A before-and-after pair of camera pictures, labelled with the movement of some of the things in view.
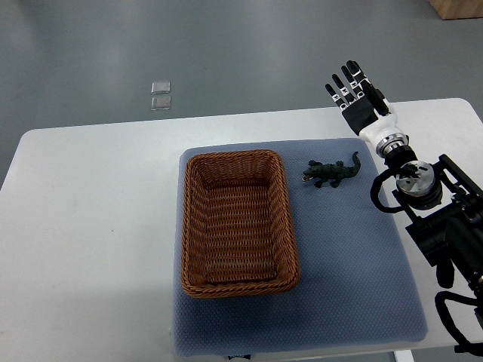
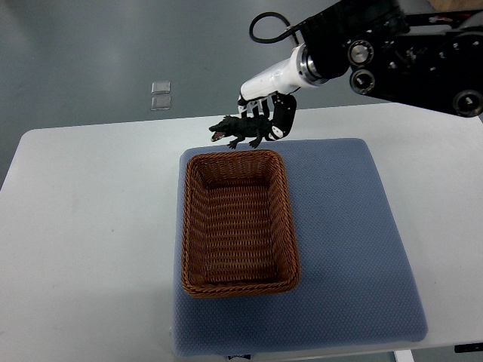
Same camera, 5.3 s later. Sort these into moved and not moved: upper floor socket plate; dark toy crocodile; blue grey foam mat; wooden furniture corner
Moved: dark toy crocodile
Not moved: blue grey foam mat; upper floor socket plate; wooden furniture corner
